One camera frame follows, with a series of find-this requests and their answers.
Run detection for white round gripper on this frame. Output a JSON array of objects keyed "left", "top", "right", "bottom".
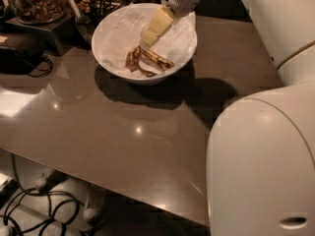
[{"left": 139, "top": 0, "right": 200, "bottom": 51}]

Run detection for brown banana peel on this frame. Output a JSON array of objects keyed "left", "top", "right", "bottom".
[{"left": 125, "top": 46, "right": 174, "bottom": 78}]

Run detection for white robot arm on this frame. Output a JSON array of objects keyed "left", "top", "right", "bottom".
[{"left": 206, "top": 0, "right": 315, "bottom": 236}]

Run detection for white ceramic bowl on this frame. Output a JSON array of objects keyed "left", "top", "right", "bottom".
[{"left": 91, "top": 2, "right": 198, "bottom": 87}]

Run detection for white paper napkin liner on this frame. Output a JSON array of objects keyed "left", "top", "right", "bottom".
[{"left": 98, "top": 3, "right": 197, "bottom": 79}]

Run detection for metal scoop with tag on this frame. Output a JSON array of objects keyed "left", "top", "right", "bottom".
[{"left": 68, "top": 0, "right": 95, "bottom": 47}]

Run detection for dark metal stand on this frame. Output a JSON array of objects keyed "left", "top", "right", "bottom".
[{"left": 5, "top": 15, "right": 76, "bottom": 56}]

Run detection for glass jar of nuts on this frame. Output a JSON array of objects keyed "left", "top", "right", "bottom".
[{"left": 8, "top": 0, "right": 66, "bottom": 25}]

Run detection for white table leg foot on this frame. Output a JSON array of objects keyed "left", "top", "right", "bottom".
[{"left": 34, "top": 167, "right": 106, "bottom": 226}]

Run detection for black wire basket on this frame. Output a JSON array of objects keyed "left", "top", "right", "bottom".
[{"left": 91, "top": 0, "right": 121, "bottom": 22}]

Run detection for black device with cable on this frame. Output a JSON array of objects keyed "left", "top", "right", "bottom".
[{"left": 0, "top": 32, "right": 54, "bottom": 78}]

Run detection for black floor cables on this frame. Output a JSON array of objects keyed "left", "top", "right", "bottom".
[{"left": 0, "top": 153, "right": 99, "bottom": 236}]

